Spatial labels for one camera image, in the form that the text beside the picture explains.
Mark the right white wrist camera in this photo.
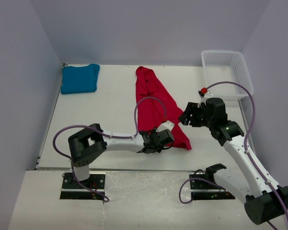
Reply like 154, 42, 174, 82
197, 88, 214, 108

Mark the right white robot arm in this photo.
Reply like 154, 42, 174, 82
179, 97, 288, 225

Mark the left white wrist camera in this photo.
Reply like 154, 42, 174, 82
156, 120, 175, 132

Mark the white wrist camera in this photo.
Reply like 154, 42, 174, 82
156, 120, 175, 132
197, 88, 214, 108

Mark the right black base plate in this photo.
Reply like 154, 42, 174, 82
190, 180, 235, 201

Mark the folded blue t shirt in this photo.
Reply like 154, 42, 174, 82
60, 64, 100, 94

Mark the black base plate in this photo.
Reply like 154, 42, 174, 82
60, 172, 106, 200
190, 180, 235, 201

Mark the red t shirt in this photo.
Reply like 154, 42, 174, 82
135, 66, 192, 150

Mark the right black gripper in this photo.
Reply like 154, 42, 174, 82
178, 102, 214, 129

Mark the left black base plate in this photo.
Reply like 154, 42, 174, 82
60, 172, 106, 200

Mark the white plastic basket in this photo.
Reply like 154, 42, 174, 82
201, 50, 254, 100

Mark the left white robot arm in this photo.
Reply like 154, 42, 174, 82
68, 120, 175, 188

